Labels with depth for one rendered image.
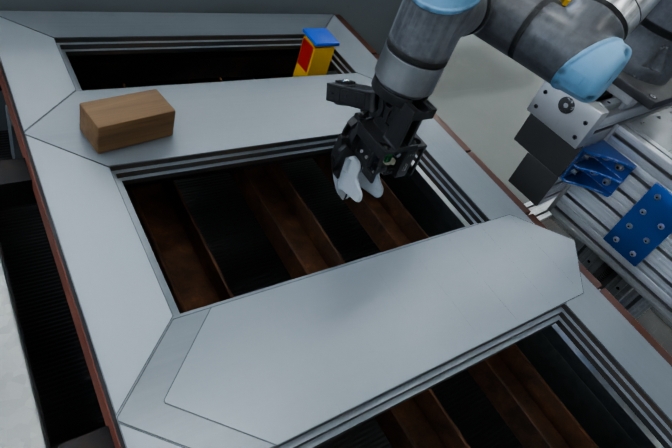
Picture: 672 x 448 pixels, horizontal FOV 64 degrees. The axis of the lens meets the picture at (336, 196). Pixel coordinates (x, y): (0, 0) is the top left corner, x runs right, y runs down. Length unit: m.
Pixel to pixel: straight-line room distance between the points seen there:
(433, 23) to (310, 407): 0.44
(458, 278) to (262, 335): 0.32
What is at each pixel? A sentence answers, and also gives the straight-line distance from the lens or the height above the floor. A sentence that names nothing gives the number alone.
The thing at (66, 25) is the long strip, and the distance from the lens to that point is 1.13.
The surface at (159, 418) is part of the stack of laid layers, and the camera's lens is 0.62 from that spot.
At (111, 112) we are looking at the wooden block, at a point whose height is 0.89.
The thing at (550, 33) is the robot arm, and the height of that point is 1.22.
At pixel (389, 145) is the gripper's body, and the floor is 1.04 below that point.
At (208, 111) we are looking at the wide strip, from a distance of 0.96.
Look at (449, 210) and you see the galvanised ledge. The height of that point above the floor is 0.68.
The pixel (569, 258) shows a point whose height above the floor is 0.84.
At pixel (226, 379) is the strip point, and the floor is 0.84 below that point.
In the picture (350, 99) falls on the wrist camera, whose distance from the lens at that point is 0.72.
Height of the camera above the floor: 1.41
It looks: 41 degrees down
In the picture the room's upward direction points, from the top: 23 degrees clockwise
